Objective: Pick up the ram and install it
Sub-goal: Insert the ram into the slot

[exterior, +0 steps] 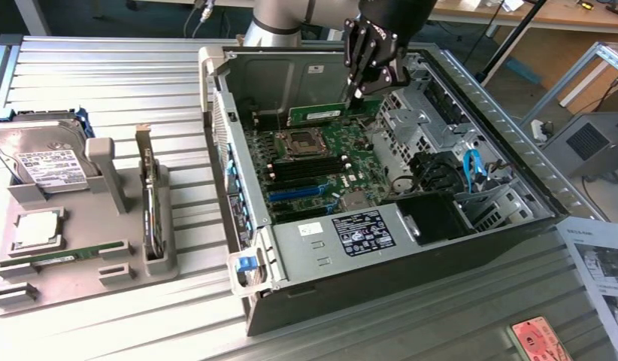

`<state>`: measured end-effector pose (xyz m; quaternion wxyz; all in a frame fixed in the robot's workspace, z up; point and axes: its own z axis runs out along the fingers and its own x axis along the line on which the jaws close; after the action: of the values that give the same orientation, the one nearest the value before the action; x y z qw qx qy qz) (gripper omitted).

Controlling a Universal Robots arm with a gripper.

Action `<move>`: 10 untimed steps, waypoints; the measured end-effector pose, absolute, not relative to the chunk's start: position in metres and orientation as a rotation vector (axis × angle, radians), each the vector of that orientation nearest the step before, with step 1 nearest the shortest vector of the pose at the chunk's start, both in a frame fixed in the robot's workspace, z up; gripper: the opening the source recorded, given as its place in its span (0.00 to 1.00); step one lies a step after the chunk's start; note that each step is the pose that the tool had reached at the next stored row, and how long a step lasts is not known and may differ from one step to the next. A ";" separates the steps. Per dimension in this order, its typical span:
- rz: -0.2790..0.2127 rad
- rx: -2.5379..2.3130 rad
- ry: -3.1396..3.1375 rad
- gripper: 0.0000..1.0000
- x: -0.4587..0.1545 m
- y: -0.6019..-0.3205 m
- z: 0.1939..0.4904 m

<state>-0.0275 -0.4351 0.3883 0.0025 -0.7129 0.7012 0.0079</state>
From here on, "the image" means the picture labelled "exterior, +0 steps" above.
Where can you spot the aluminium frame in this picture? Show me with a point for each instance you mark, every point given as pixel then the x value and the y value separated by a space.
pixel 564 79

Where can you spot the silver hard disk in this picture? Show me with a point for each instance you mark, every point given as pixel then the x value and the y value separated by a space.
pixel 37 158

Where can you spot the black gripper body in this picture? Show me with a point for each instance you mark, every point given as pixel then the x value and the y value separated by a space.
pixel 393 19

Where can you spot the grey box device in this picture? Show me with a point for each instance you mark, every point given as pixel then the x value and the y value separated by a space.
pixel 590 144

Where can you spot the grey parts rack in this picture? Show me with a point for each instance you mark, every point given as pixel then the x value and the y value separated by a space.
pixel 82 263

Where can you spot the green motherboard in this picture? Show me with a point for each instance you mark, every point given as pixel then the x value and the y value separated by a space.
pixel 333 165

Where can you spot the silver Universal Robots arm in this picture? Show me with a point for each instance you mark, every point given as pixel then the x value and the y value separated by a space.
pixel 288 17

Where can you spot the blue case latch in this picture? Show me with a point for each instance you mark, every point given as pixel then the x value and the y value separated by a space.
pixel 244 263

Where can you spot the black graphics card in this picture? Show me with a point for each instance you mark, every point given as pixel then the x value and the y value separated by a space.
pixel 152 195

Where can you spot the metal disk bay cage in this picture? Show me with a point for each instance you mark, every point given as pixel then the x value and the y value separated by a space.
pixel 419 124

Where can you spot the silver CPU chip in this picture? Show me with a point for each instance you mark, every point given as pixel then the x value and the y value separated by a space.
pixel 37 230

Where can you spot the printed paper sheet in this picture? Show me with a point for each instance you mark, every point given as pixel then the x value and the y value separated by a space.
pixel 602 270

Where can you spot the wooden desk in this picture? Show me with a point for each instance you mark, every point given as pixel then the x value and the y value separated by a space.
pixel 530 17

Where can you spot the black open PC case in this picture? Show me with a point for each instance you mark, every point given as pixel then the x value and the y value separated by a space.
pixel 388 263

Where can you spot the white power strip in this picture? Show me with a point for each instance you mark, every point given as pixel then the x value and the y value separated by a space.
pixel 538 129

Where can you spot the green RAM stick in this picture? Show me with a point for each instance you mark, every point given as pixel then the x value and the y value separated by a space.
pixel 62 255
pixel 321 112

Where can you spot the grey power supply unit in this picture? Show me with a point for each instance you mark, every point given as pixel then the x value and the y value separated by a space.
pixel 344 240

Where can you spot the blue expansion slot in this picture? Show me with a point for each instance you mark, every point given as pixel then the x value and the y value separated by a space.
pixel 293 193

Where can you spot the black tripod pole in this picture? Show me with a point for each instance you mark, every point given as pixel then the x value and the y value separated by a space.
pixel 511 35

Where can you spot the smartphone with red screen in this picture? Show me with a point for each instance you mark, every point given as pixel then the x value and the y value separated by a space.
pixel 539 340

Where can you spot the CPU socket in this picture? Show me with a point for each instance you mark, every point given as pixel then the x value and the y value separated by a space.
pixel 299 142

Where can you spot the black fan shroud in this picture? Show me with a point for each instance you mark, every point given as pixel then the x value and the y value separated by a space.
pixel 431 220

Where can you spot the black RAM slot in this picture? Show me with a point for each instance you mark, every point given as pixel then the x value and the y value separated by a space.
pixel 303 162
pixel 308 167
pixel 313 176
pixel 311 172

